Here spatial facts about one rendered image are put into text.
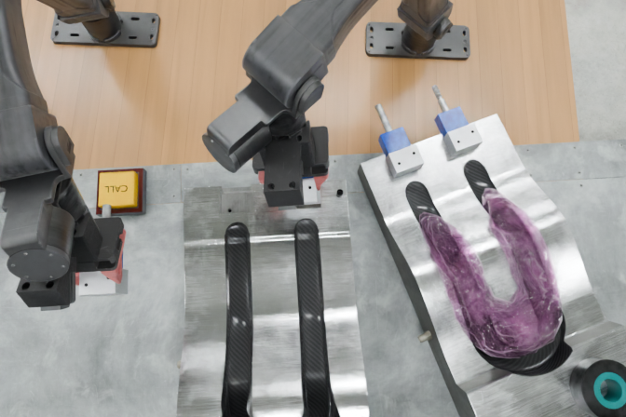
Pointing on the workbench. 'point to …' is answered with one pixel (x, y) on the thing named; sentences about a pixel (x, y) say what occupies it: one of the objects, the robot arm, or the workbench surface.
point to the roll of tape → (582, 383)
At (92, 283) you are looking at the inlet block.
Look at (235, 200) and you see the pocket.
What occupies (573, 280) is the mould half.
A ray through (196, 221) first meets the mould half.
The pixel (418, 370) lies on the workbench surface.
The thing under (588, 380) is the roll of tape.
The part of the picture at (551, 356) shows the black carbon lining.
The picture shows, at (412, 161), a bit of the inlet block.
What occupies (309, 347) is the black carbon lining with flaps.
